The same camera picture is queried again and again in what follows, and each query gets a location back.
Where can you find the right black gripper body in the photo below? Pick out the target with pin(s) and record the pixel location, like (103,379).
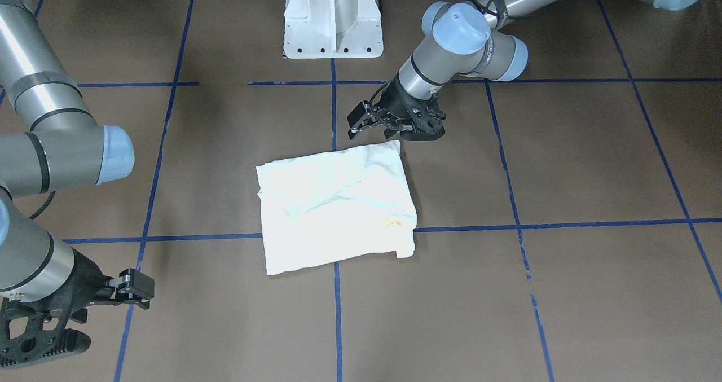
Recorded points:
(86,281)

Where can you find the cream long-sleeve shirt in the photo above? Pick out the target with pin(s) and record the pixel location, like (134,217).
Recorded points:
(334,206)

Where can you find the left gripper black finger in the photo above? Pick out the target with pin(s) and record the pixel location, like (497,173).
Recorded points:
(364,116)

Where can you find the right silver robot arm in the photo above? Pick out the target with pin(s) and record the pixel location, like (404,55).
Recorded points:
(45,282)

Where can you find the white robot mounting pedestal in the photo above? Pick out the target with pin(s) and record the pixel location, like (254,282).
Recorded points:
(340,29)

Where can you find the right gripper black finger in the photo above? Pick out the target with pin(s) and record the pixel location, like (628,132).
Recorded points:
(133,287)

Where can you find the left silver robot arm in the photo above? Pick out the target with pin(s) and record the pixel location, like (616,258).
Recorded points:
(460,39)

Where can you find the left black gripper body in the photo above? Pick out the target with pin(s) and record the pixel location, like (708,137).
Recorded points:
(402,101)

